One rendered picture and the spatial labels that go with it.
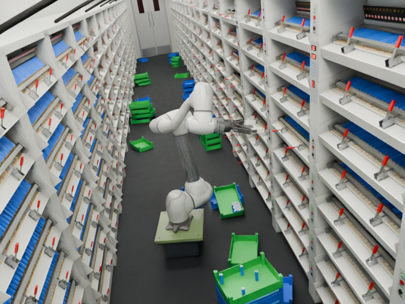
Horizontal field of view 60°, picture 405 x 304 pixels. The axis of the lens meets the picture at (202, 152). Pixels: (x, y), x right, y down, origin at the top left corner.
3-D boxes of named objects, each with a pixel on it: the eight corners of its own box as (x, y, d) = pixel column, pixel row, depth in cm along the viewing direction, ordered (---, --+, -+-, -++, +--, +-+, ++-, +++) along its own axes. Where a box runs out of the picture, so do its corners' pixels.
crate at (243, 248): (257, 269, 244) (257, 261, 241) (228, 269, 248) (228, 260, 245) (258, 240, 271) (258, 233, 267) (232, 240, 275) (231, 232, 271)
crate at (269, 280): (230, 309, 170) (229, 298, 167) (214, 281, 188) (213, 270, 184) (283, 287, 179) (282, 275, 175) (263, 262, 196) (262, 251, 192)
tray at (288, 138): (311, 170, 184) (307, 155, 180) (273, 129, 238) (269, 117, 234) (346, 154, 183) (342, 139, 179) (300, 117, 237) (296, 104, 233)
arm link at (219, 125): (213, 136, 195) (224, 136, 196) (215, 120, 192) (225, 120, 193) (211, 129, 204) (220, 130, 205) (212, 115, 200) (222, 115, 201)
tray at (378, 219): (398, 263, 121) (392, 234, 115) (319, 178, 175) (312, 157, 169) (453, 239, 120) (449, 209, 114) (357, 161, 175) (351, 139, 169)
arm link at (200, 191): (184, 207, 274) (206, 195, 285) (196, 212, 261) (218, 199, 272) (158, 113, 251) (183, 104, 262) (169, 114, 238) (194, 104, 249)
